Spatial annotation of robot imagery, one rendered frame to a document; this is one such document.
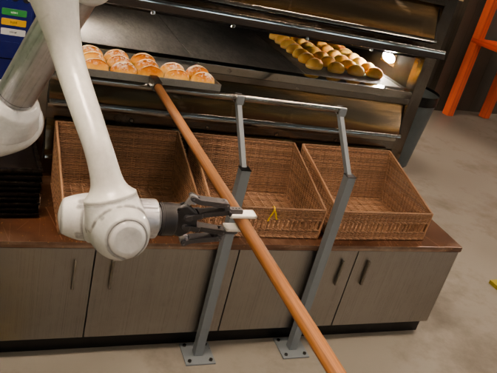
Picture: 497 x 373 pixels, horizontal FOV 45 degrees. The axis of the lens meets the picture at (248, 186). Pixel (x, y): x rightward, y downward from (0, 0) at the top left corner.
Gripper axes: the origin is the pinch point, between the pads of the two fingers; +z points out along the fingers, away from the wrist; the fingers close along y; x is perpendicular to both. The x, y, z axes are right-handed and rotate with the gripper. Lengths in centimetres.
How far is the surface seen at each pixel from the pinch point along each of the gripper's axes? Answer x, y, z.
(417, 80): -134, -6, 148
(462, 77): -467, 64, 491
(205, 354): -77, 118, 41
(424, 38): -130, -28, 139
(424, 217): -86, 48, 141
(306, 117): -134, 21, 90
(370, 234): -85, 57, 113
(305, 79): -136, 2, 84
